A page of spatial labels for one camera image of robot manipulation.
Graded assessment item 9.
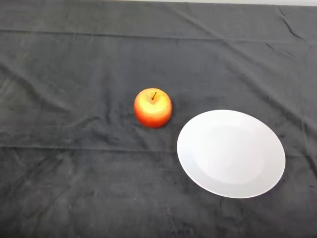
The red yellow apple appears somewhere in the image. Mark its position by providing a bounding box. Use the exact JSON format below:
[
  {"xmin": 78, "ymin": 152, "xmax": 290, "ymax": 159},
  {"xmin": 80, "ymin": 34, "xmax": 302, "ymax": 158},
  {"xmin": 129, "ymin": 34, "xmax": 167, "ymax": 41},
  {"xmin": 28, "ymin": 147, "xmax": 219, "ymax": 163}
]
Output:
[{"xmin": 133, "ymin": 87, "xmax": 173, "ymax": 129}]

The white round plate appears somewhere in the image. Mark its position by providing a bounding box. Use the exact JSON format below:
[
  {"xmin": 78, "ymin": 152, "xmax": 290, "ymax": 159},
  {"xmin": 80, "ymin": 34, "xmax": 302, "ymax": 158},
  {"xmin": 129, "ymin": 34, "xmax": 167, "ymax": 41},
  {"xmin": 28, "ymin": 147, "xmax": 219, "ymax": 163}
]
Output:
[{"xmin": 176, "ymin": 109, "xmax": 286, "ymax": 199}]

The black table cloth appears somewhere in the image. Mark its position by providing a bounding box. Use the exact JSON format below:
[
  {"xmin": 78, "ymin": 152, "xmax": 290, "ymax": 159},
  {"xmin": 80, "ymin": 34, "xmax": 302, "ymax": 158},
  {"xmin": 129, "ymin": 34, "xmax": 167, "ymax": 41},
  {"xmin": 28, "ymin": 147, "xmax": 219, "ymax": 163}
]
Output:
[{"xmin": 0, "ymin": 0, "xmax": 317, "ymax": 238}]

